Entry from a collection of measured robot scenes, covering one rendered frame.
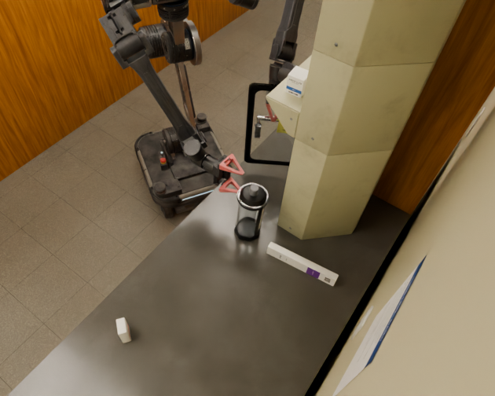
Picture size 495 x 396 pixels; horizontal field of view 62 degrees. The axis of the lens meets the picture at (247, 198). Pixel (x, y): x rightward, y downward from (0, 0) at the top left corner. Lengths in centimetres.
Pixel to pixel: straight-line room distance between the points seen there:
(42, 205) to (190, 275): 172
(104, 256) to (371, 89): 201
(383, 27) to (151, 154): 206
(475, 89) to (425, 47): 36
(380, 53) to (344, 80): 10
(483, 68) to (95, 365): 142
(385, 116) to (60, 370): 120
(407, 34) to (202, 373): 108
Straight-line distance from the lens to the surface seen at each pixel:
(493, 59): 134
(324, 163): 124
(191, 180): 262
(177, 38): 199
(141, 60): 133
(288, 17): 154
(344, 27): 99
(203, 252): 153
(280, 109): 121
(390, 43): 102
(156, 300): 146
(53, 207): 299
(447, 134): 149
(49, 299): 266
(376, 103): 112
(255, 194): 136
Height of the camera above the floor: 228
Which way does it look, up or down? 53 degrees down
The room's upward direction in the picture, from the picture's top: 5 degrees clockwise
